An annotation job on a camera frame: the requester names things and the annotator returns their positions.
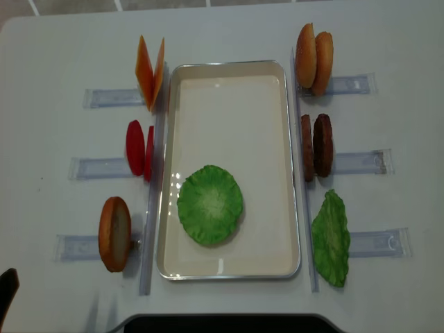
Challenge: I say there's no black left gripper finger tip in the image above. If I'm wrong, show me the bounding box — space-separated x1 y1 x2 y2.
0 268 19 327

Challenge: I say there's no red tomato slice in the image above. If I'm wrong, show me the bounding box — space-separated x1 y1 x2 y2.
144 126 155 182
126 120 145 176

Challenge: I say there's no green lettuce leaf on tray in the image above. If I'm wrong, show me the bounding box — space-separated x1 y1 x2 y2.
177 165 244 246

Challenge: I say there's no upright green lettuce leaf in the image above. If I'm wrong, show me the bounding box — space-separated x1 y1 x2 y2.
311 189 351 288

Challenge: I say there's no inner brown meat patty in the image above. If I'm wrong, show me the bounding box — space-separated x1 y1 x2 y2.
301 114 314 182

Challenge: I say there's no outer dark meat patty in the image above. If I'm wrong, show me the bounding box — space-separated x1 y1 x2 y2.
313 114 334 178

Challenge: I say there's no clear rack under lettuce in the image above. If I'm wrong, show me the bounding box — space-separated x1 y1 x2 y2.
349 228 412 258

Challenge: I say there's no clear rack under patties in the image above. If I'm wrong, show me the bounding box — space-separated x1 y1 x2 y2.
332 149 394 175

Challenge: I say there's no clear rack under left bun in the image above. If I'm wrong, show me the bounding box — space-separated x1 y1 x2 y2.
54 234 143 263

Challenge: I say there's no bun half left rack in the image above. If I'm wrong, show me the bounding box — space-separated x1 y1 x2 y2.
98 196 131 273

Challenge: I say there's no white rectangular tray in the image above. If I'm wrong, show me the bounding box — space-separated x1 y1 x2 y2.
157 60 300 280

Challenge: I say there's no sesame bun half top right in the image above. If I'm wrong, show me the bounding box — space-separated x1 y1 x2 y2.
295 23 317 89

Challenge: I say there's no clear rack under right buns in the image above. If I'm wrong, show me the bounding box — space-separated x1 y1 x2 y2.
298 72 377 98

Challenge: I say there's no long clear left rail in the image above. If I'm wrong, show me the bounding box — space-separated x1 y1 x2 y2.
139 62 170 296

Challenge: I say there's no long clear rail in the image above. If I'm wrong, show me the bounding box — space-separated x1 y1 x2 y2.
290 47 319 293
139 62 170 296

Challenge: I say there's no long clear right rail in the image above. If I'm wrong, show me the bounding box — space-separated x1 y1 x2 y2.
290 47 319 293

